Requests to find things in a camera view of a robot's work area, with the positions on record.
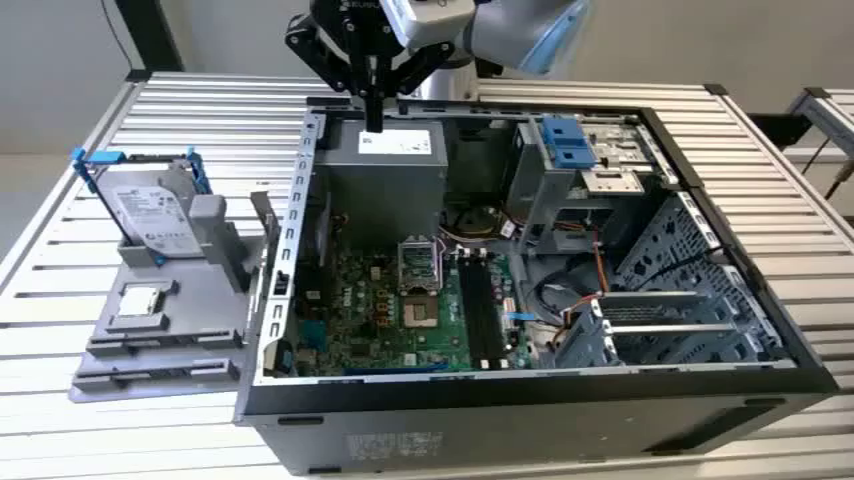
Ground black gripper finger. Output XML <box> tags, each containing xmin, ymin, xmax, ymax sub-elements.
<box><xmin>373</xmin><ymin>42</ymin><xmax>458</xmax><ymax>134</ymax></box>
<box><xmin>285</xmin><ymin>14</ymin><xmax>377</xmax><ymax>134</ymax></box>

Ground black RAM slot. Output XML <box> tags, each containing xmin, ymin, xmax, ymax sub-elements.
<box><xmin>474</xmin><ymin>248</ymin><xmax>506</xmax><ymax>372</ymax></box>
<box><xmin>465</xmin><ymin>248</ymin><xmax>497</xmax><ymax>372</ymax></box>
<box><xmin>484</xmin><ymin>248</ymin><xmax>514</xmax><ymax>372</ymax></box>
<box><xmin>456</xmin><ymin>248</ymin><xmax>489</xmax><ymax>372</ymax></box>

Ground grey power supply unit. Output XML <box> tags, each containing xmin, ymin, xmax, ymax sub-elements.
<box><xmin>311</xmin><ymin>118</ymin><xmax>449</xmax><ymax>256</ymax></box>

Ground grey metal drive cage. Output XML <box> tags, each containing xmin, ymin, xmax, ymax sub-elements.
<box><xmin>506</xmin><ymin>114</ymin><xmax>669</xmax><ymax>256</ymax></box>

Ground round internal speaker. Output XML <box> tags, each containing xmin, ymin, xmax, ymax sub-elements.
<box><xmin>457</xmin><ymin>205</ymin><xmax>502</xmax><ymax>237</ymax></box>

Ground metal socket cover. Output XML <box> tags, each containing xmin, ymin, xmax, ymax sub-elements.
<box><xmin>398</xmin><ymin>233</ymin><xmax>446</xmax><ymax>294</ymax></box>

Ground hard disk blue carrier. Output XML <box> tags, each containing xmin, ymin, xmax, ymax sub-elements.
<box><xmin>70</xmin><ymin>145</ymin><xmax>215</xmax><ymax>266</ymax></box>

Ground CPU socket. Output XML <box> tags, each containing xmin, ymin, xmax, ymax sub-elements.
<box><xmin>399</xmin><ymin>294</ymin><xmax>446</xmax><ymax>331</ymax></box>

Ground grey parts rack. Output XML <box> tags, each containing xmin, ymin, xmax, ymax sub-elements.
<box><xmin>70</xmin><ymin>194</ymin><xmax>269</xmax><ymax>404</ymax></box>

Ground green motherboard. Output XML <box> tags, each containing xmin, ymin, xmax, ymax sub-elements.
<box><xmin>293</xmin><ymin>247</ymin><xmax>536</xmax><ymax>376</ymax></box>

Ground silver CPU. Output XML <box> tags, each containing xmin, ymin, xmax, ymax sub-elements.
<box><xmin>114</xmin><ymin>285</ymin><xmax>166</xmax><ymax>317</ymax></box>

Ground blue expansion slot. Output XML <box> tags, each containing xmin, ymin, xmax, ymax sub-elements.
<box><xmin>343</xmin><ymin>362</ymin><xmax>450</xmax><ymax>377</ymax></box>

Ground grey metal disk bay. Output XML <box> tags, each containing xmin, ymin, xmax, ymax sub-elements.
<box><xmin>553</xmin><ymin>192</ymin><xmax>800</xmax><ymax>369</ymax></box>

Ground black open PC case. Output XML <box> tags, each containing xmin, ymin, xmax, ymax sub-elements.
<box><xmin>233</xmin><ymin>95</ymin><xmax>841</xmax><ymax>476</ymax></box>

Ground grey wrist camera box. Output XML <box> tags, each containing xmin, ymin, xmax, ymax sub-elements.
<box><xmin>386</xmin><ymin>0</ymin><xmax>484</xmax><ymax>52</ymax></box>

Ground black upright post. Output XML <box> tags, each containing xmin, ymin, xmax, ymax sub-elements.
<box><xmin>114</xmin><ymin>0</ymin><xmax>186</xmax><ymax>82</ymax></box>

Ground graphics card with bracket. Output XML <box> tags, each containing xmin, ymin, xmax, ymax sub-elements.
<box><xmin>247</xmin><ymin>189</ymin><xmax>286</xmax><ymax>346</ymax></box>

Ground yellow white power wire bundle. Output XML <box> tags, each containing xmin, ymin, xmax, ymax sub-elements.
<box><xmin>437</xmin><ymin>219</ymin><xmax>516</xmax><ymax>249</ymax></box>

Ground thin wire locking lever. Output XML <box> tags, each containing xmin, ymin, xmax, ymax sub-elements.
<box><xmin>434</xmin><ymin>234</ymin><xmax>450</xmax><ymax>294</ymax></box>

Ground orange red power wires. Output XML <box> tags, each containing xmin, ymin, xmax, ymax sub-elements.
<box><xmin>557</xmin><ymin>238</ymin><xmax>613</xmax><ymax>351</ymax></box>

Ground thick black cable loop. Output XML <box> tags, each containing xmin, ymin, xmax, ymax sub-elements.
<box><xmin>526</xmin><ymin>269</ymin><xmax>606</xmax><ymax>331</ymax></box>

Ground black cable blue tag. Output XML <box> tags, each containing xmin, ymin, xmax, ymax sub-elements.
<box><xmin>505</xmin><ymin>279</ymin><xmax>602</xmax><ymax>331</ymax></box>

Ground black table joining bracket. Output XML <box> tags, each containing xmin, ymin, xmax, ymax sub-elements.
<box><xmin>745</xmin><ymin>113</ymin><xmax>810</xmax><ymax>147</ymax></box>

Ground aluminium frame side table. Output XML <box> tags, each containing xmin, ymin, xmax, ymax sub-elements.
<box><xmin>784</xmin><ymin>87</ymin><xmax>854</xmax><ymax>221</ymax></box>

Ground thin dark cable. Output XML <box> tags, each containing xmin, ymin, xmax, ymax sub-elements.
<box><xmin>800</xmin><ymin>137</ymin><xmax>833</xmax><ymax>174</ymax></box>
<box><xmin>826</xmin><ymin>159</ymin><xmax>854</xmax><ymax>201</ymax></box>

